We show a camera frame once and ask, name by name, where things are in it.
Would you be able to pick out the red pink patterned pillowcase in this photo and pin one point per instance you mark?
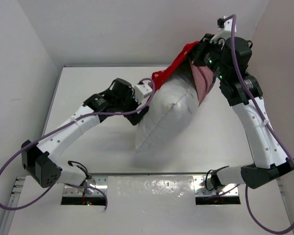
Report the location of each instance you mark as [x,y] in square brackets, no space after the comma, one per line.
[201,77]

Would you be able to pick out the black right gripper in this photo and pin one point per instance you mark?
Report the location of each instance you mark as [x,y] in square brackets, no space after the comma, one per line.
[199,57]

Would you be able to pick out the aluminium frame rail left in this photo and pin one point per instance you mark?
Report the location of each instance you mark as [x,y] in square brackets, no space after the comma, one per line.
[13,202]

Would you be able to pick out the white pillow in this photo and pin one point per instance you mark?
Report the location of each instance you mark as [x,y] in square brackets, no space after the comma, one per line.
[171,110]

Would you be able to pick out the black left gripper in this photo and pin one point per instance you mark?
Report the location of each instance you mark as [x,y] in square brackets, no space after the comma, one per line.
[134,118]

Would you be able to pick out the aluminium frame rail right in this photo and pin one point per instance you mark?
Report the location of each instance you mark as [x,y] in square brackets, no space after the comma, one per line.
[238,94]

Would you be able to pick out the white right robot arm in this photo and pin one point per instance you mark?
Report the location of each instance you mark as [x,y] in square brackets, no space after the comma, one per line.
[269,159]

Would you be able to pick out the white front cover board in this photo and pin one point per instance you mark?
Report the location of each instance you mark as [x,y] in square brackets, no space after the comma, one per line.
[152,205]

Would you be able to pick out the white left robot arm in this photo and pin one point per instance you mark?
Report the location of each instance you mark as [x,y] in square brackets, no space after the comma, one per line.
[42,159]

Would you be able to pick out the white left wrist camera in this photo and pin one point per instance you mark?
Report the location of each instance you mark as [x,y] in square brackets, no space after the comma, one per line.
[142,91]

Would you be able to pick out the aluminium frame rail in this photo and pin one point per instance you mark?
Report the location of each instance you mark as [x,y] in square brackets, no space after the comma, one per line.
[13,202]
[238,94]

